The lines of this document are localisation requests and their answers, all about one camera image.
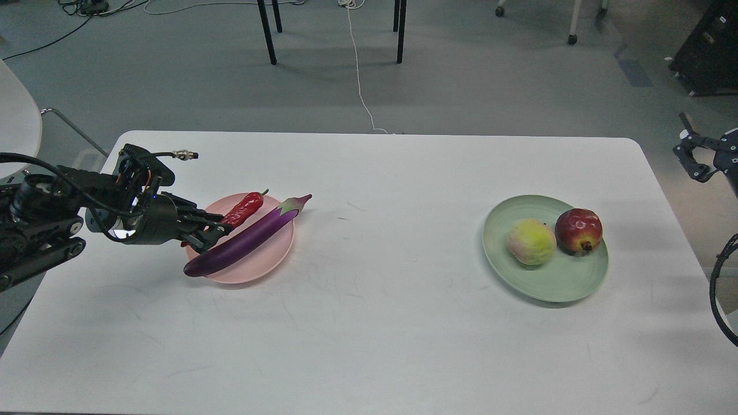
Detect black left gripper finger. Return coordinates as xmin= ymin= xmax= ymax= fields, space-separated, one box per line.
xmin=174 ymin=224 xmax=234 ymax=253
xmin=173 ymin=195 xmax=225 ymax=227

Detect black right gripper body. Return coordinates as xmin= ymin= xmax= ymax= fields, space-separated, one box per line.
xmin=715 ymin=128 xmax=737 ymax=191

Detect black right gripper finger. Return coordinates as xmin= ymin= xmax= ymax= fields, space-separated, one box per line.
xmin=672 ymin=112 xmax=721 ymax=184

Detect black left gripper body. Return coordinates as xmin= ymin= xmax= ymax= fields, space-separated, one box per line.
xmin=115 ymin=193 xmax=179 ymax=246

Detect purple eggplant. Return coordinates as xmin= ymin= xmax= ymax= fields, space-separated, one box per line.
xmin=183 ymin=194 xmax=312 ymax=284

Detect red chili pepper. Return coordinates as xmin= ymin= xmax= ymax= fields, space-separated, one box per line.
xmin=219 ymin=192 xmax=284 ymax=255

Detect red pomegranate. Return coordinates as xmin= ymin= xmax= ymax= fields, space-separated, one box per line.
xmin=555 ymin=208 xmax=603 ymax=255

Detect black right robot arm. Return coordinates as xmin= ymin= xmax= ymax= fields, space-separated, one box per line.
xmin=672 ymin=111 xmax=737 ymax=346

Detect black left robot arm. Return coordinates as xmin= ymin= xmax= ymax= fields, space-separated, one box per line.
xmin=1 ymin=144 xmax=233 ymax=290

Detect black cabinet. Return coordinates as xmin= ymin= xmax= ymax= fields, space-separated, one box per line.
xmin=669 ymin=1 xmax=737 ymax=97

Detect white chair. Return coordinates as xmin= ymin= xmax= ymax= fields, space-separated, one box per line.
xmin=1 ymin=62 xmax=109 ymax=163

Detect black table legs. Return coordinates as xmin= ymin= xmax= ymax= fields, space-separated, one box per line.
xmin=256 ymin=1 xmax=408 ymax=66

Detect green plate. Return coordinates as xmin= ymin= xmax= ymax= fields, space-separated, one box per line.
xmin=482 ymin=195 xmax=609 ymax=304

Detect white rolling chair base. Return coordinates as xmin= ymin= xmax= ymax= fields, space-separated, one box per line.
xmin=510 ymin=1 xmax=611 ymax=46

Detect black floor cables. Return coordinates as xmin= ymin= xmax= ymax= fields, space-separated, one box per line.
xmin=0 ymin=0 xmax=150 ymax=62

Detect white floor cable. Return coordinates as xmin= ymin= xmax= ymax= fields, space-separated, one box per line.
xmin=337 ymin=0 xmax=396 ymax=135

